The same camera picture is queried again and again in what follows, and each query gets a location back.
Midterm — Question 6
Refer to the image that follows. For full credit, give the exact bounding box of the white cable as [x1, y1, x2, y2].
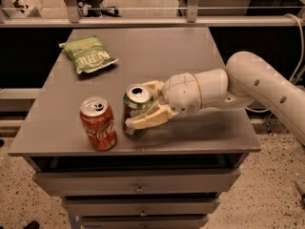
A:
[246, 12, 305, 115]

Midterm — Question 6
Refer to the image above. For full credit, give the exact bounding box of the green chip bag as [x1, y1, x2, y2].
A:
[59, 36, 118, 74]

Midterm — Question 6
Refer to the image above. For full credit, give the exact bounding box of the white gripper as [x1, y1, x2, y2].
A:
[124, 73, 201, 135]

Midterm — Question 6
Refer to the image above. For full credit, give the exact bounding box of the red coke can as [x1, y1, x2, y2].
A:
[79, 96, 117, 151]

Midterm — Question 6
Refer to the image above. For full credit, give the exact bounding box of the middle grey drawer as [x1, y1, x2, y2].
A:
[62, 198, 220, 217]

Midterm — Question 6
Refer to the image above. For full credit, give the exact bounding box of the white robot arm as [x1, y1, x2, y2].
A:
[125, 52, 305, 144]

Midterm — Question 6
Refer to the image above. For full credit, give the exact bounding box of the grey drawer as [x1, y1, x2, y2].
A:
[33, 169, 240, 197]
[62, 198, 220, 217]
[81, 215, 208, 229]

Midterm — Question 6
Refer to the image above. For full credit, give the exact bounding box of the top grey drawer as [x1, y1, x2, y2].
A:
[33, 169, 240, 197]

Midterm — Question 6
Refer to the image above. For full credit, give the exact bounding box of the bottom grey drawer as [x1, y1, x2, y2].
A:
[81, 215, 208, 229]

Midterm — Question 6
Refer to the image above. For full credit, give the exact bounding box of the grey drawer cabinet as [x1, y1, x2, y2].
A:
[8, 27, 262, 229]

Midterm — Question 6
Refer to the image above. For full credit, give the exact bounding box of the green soda can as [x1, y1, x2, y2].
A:
[122, 84, 153, 135]

